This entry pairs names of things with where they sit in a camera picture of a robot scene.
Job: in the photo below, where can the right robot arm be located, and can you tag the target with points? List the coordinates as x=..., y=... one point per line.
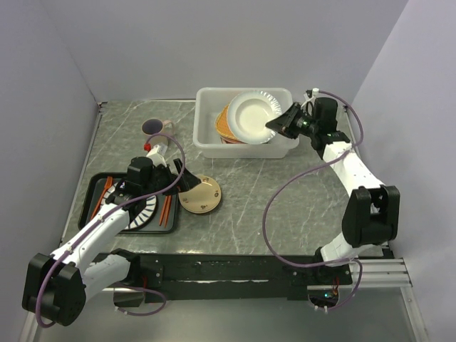
x=372, y=213

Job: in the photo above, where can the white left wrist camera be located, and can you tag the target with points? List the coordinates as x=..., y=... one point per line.
x=156, y=153

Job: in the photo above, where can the black serving tray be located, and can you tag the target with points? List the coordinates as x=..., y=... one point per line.
x=94, y=190

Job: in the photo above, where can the beige ceramic mug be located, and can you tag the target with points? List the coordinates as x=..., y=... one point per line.
x=153, y=126

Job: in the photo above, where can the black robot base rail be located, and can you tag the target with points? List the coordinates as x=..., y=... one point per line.
x=216, y=276

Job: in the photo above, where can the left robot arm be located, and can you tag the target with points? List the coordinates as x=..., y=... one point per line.
x=58, y=285

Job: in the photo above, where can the small beige floral plate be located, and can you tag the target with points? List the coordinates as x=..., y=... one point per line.
x=203, y=198

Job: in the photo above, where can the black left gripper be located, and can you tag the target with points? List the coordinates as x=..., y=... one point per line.
x=187, y=180

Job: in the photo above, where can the orange chopstick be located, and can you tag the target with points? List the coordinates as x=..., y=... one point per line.
x=166, y=210
x=160, y=216

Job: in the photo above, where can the woven bamboo plate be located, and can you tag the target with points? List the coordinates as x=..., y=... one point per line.
x=222, y=127

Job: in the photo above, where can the white blue striped plate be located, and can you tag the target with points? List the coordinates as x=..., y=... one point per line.
x=143, y=218

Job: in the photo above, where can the white plastic bin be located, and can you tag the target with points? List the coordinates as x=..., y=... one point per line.
x=210, y=101

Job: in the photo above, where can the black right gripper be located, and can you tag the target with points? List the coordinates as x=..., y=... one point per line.
x=281, y=123

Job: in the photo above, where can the white ceramic bowl plate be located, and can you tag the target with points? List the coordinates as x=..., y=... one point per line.
x=249, y=112

